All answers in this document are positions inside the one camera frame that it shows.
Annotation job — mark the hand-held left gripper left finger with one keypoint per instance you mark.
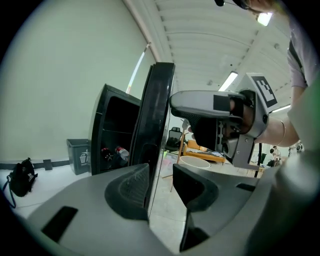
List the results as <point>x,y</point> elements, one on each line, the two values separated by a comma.
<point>87,200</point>

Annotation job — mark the person's lilac shirt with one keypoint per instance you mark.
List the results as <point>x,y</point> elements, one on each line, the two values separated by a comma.
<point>300,55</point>

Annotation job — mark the black glass-door mini fridge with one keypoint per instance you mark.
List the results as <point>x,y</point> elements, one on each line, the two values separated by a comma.
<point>100,112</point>

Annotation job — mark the person's right hand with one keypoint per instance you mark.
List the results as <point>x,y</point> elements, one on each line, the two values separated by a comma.
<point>247,117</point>

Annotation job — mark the person's right forearm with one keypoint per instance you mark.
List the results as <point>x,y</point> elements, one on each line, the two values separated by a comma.
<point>272,132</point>

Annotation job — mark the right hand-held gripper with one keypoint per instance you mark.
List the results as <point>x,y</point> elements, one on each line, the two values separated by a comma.
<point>261,120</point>

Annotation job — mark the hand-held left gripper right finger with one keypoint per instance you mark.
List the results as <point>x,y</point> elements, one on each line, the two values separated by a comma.
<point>225,205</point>

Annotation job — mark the black wall junction box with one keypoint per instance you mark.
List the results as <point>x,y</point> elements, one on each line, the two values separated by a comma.
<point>47,165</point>

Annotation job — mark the person's head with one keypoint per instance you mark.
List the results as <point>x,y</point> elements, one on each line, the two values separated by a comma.
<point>262,6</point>

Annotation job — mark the dark grey trash bin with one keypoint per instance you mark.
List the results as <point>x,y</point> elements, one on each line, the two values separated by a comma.
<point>77,155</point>

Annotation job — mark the round white tub table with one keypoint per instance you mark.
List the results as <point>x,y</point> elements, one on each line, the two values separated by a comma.
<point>195,162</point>

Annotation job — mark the clear bottle with red cap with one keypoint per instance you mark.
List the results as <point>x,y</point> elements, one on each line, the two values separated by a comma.
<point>122,153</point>

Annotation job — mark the black office chair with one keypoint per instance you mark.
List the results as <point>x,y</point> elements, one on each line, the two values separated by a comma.
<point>173,137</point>

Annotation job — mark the long ceiling light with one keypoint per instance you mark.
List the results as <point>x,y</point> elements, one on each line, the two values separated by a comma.
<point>265,19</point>
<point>228,81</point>
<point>281,108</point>

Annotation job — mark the dark bottle with red cap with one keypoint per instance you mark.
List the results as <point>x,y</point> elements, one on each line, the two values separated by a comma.
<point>107,153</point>

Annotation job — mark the black shoulder bag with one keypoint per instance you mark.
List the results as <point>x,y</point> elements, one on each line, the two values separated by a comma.
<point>22,178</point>

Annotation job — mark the orange sofa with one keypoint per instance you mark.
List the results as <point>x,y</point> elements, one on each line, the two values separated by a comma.
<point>193,147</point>

